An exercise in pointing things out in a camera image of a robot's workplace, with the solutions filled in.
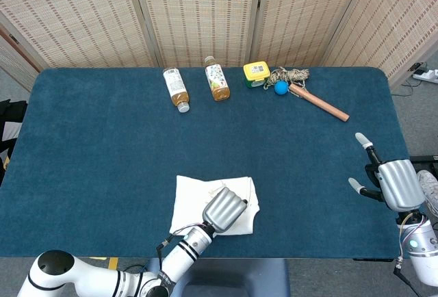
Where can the tea bottle with white label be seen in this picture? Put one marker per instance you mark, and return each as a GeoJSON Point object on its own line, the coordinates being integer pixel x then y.
{"type": "Point", "coordinates": [175, 86]}

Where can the blue carpet table cover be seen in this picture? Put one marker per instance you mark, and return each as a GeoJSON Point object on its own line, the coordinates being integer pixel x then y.
{"type": "Point", "coordinates": [85, 122]}

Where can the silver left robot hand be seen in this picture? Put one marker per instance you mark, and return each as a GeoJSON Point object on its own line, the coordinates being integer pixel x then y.
{"type": "Point", "coordinates": [224, 209]}

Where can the white sneaker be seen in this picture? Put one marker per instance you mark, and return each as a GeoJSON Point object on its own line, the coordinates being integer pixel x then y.
{"type": "Point", "coordinates": [431, 187]}

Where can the black metal floor bar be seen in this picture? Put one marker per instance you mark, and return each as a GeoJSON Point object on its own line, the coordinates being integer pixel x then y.
{"type": "Point", "coordinates": [424, 159]}

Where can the woven folding screen panel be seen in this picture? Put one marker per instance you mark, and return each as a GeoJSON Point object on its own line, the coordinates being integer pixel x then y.
{"type": "Point", "coordinates": [202, 13]}
{"type": "Point", "coordinates": [393, 20]}
{"type": "Point", "coordinates": [68, 13]}
{"type": "Point", "coordinates": [301, 13]}
{"type": "Point", "coordinates": [10, 64]}

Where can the black power adapter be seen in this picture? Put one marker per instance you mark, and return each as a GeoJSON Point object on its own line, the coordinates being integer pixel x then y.
{"type": "Point", "coordinates": [418, 67]}

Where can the black and white bag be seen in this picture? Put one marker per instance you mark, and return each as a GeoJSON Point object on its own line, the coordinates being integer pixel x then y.
{"type": "Point", "coordinates": [8, 129]}

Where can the white power strip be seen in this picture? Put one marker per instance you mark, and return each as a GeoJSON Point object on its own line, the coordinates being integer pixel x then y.
{"type": "Point", "coordinates": [427, 75]}

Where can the green container with yellow lid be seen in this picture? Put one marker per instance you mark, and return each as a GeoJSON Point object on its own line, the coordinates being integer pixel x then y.
{"type": "Point", "coordinates": [255, 71]}

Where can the blue-grey padded seat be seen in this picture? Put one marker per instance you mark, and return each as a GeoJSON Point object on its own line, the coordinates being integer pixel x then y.
{"type": "Point", "coordinates": [239, 276]}

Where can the white T-shirt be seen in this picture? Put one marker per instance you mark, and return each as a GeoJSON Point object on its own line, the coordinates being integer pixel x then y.
{"type": "Point", "coordinates": [191, 201]}

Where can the tea bottle with colourful label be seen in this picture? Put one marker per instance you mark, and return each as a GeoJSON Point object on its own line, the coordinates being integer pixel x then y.
{"type": "Point", "coordinates": [217, 81]}

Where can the wooden stick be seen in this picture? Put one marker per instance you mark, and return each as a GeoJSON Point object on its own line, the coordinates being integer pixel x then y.
{"type": "Point", "coordinates": [321, 105]}

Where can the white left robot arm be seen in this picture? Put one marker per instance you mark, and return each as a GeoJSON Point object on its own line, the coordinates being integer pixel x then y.
{"type": "Point", "coordinates": [184, 252]}

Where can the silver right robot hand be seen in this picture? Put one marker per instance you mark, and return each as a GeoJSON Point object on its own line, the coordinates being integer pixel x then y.
{"type": "Point", "coordinates": [400, 184]}

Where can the blue ball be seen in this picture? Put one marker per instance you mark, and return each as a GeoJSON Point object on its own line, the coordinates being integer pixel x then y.
{"type": "Point", "coordinates": [281, 87]}

